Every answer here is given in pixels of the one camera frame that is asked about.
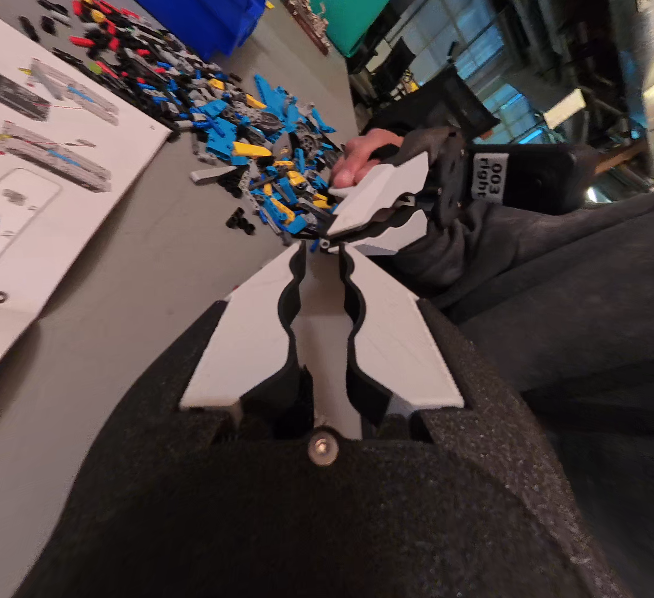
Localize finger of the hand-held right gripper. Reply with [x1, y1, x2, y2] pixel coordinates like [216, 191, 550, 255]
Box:
[326, 151, 430, 237]
[328, 209, 430, 258]

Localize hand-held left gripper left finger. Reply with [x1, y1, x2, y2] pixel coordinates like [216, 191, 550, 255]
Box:
[179, 242, 307, 423]

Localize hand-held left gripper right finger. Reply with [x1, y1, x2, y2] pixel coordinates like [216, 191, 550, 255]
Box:
[339, 244, 466, 428]

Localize pile of small pins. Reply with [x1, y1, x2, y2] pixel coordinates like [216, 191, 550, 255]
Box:
[17, 0, 207, 135]

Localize grey desk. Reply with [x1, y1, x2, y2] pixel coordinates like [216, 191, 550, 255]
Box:
[0, 0, 358, 598]

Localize person's right hand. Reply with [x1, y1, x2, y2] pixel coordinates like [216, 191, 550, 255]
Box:
[328, 128, 405, 191]

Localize cluster of black bushings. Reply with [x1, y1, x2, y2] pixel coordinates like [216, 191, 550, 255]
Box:
[226, 206, 256, 236]

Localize small wooden model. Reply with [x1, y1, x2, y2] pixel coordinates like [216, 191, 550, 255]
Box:
[279, 0, 333, 56]

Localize building instruction booklet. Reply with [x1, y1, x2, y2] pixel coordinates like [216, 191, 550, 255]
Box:
[0, 18, 173, 359]

